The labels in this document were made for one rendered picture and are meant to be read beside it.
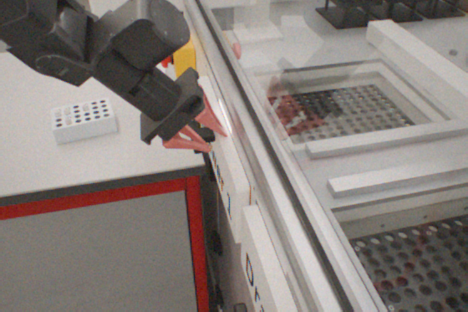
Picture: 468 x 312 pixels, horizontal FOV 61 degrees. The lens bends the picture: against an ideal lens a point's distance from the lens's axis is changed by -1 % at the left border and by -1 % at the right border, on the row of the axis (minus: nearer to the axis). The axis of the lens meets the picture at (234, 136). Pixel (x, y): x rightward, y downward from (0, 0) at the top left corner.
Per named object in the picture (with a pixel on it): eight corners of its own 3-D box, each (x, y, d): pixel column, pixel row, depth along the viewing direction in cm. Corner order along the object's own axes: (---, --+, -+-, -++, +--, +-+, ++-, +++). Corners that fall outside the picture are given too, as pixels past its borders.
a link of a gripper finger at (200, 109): (243, 139, 54) (194, 99, 49) (205, 170, 56) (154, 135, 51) (233, 110, 59) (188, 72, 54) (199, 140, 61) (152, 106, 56)
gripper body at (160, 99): (207, 99, 49) (162, 61, 45) (151, 149, 52) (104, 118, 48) (200, 73, 54) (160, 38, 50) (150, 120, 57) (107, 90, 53)
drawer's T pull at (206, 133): (194, 156, 58) (194, 148, 57) (186, 126, 64) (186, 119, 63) (219, 152, 59) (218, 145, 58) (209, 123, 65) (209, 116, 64)
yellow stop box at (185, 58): (173, 80, 88) (170, 49, 83) (170, 65, 93) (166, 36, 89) (196, 78, 88) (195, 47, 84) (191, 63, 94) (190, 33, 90)
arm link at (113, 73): (85, 43, 49) (70, 74, 46) (119, 13, 46) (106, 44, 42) (129, 77, 53) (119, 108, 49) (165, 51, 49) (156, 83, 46)
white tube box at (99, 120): (57, 145, 82) (52, 130, 80) (54, 123, 89) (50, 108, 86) (117, 131, 86) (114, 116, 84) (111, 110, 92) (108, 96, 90)
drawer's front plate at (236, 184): (236, 246, 56) (236, 188, 49) (200, 125, 78) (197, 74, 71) (248, 243, 56) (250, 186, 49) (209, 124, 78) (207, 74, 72)
